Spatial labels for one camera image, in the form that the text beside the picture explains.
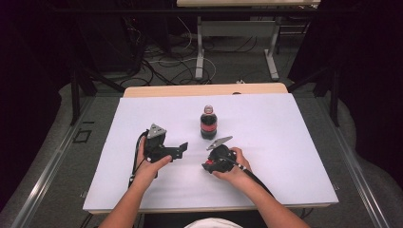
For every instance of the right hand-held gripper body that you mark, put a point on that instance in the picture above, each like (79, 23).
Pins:
(225, 156)

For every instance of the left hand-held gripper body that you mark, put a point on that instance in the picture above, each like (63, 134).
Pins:
(155, 144)

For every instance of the red bottle cap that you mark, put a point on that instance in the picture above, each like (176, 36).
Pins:
(208, 162)

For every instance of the cola bottle with red label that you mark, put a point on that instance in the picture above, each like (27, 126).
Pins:
(208, 125)

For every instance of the person's right hand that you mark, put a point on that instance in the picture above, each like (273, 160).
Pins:
(237, 174)

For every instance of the person's left hand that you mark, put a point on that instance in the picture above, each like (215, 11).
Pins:
(147, 172)

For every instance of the white table cover sheet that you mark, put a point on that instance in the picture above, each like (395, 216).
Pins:
(269, 152)

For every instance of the person's white clothing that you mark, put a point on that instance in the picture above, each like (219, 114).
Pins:
(214, 223)

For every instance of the square floor hatch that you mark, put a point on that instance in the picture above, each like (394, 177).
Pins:
(82, 136)

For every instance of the black metal stand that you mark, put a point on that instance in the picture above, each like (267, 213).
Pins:
(79, 85)
(332, 91)

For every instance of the white-legged desk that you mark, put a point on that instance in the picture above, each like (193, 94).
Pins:
(240, 28)

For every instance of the metal floor rail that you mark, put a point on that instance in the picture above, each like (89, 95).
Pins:
(47, 177)
(355, 171)

